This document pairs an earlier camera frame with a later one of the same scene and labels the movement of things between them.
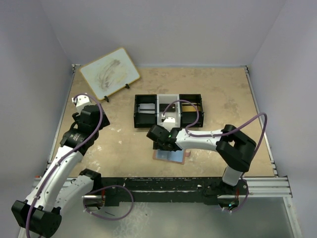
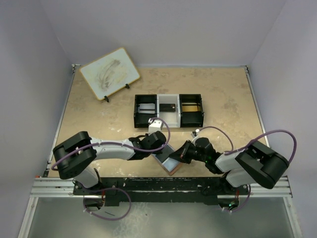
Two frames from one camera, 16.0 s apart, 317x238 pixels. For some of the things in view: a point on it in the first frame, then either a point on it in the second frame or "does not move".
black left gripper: (77, 118) → (157, 152)
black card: (172, 108) does not move
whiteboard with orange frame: (109, 74) does not move
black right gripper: (158, 146) → (182, 153)
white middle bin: (168, 99) does not move
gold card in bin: (190, 108) does not move
